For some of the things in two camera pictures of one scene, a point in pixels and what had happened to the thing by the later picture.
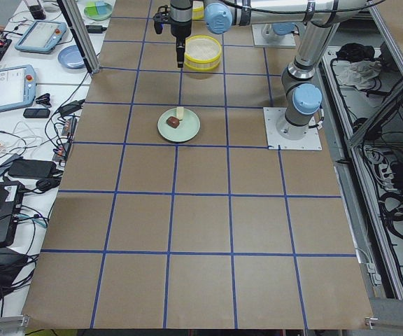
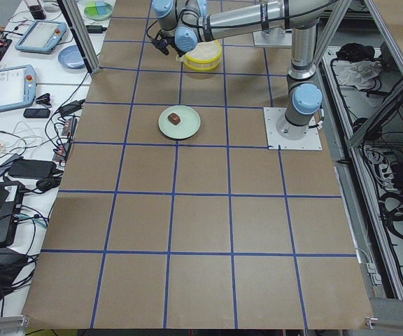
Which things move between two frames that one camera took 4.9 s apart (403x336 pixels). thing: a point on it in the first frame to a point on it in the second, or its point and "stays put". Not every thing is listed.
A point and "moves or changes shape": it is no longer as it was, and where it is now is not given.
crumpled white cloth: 355,73 stays put
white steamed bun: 180,113 moves or changes shape
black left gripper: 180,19 to 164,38
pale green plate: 187,129 stays put
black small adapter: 96,29 stays put
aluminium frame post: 76,22 stays put
